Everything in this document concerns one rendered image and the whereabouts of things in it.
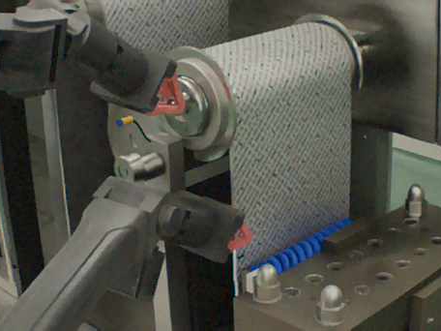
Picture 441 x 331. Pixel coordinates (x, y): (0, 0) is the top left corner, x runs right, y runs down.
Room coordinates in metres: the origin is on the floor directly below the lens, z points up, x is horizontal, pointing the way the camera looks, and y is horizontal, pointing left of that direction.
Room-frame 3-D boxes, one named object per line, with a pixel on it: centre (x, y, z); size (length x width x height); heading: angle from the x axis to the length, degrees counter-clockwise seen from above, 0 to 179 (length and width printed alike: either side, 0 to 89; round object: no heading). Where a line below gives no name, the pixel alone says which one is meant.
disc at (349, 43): (1.25, -0.14, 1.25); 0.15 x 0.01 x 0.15; 44
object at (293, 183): (1.12, -0.09, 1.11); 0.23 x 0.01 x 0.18; 134
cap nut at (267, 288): (0.97, -0.04, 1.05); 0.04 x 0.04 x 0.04
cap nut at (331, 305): (0.91, -0.12, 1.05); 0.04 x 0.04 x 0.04
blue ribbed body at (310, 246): (1.10, -0.10, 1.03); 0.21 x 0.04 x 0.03; 134
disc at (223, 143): (1.08, 0.04, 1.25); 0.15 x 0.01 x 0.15; 44
